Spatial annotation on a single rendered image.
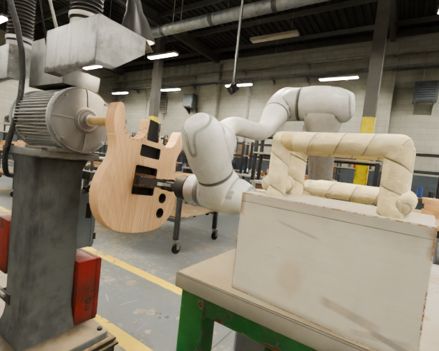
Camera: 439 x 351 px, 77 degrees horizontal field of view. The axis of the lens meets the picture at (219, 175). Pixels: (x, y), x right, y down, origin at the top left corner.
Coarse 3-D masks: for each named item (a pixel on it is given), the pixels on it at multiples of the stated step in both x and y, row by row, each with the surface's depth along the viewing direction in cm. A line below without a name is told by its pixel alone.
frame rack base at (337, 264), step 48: (240, 240) 48; (288, 240) 43; (336, 240) 39; (384, 240) 35; (432, 240) 32; (240, 288) 48; (288, 288) 43; (336, 288) 39; (384, 288) 35; (384, 336) 35
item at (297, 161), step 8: (296, 152) 52; (296, 160) 52; (304, 160) 52; (288, 168) 54; (296, 168) 52; (304, 168) 52; (296, 176) 52; (304, 176) 53; (296, 184) 52; (288, 192) 53; (296, 192) 52
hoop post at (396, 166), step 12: (396, 156) 36; (408, 156) 35; (384, 168) 37; (396, 168) 36; (408, 168) 36; (384, 180) 37; (396, 180) 36; (408, 180) 36; (384, 192) 37; (396, 192) 36; (384, 204) 36; (384, 216) 36; (396, 216) 36
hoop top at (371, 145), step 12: (288, 132) 45; (300, 132) 44; (312, 132) 43; (324, 132) 42; (288, 144) 45; (300, 144) 43; (312, 144) 42; (324, 144) 41; (336, 144) 40; (348, 144) 39; (360, 144) 38; (372, 144) 37; (384, 144) 36; (396, 144) 36; (408, 144) 35; (372, 156) 38; (384, 156) 37
